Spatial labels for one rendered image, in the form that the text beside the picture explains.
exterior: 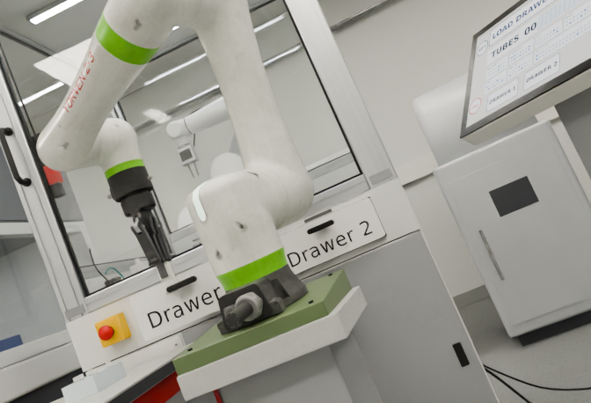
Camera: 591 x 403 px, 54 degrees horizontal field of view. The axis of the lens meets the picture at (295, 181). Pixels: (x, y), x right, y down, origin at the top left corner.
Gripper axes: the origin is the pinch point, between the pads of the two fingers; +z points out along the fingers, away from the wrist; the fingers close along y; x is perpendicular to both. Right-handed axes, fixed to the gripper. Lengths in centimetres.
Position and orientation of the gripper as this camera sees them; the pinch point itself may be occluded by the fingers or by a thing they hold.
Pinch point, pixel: (167, 277)
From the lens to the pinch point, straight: 136.5
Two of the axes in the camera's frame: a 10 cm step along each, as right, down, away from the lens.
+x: 9.1, -4.1, -1.2
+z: 3.9, 9.1, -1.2
